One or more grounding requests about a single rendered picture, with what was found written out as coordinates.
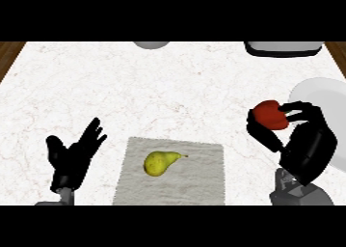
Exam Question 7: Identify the grey cloth placemat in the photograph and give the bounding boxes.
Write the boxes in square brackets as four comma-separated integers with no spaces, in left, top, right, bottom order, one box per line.
[111,136,226,206]

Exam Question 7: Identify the white plate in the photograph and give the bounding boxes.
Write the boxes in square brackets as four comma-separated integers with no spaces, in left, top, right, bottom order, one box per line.
[288,77,346,177]

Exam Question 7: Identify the red bell pepper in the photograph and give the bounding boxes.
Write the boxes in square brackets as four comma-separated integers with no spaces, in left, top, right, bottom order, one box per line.
[251,99,289,131]

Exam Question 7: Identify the yellow pear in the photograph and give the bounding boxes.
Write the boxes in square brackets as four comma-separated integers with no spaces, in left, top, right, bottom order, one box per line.
[142,151,189,178]

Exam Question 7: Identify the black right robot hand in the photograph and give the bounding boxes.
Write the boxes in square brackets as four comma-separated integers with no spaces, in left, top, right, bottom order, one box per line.
[245,100,338,187]

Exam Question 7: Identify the grey round object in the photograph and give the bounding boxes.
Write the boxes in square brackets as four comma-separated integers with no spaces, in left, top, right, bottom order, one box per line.
[133,41,171,50]

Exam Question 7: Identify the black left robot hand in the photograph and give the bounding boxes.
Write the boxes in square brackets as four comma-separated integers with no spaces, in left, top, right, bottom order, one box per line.
[44,117,108,195]

